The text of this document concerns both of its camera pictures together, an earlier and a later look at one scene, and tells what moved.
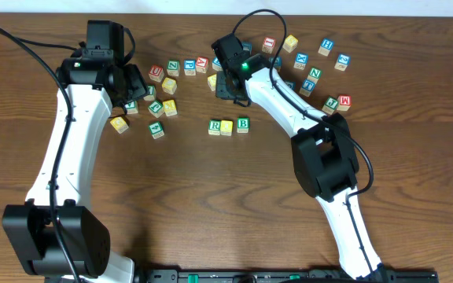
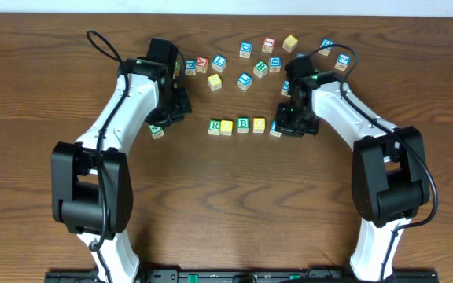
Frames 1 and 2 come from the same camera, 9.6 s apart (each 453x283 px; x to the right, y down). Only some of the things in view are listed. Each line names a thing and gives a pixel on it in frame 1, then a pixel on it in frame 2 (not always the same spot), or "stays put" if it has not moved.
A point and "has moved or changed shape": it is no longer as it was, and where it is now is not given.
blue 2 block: x=343 y=62 stays put
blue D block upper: x=247 y=46 stays put
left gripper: x=134 y=84 -> x=170 y=114
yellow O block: x=226 y=127 stays put
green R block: x=215 y=127 stays put
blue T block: x=307 y=86 has moved or changed shape
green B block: x=243 y=124 stays put
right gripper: x=220 y=91 -> x=282 y=126
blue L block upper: x=216 y=65 stays put
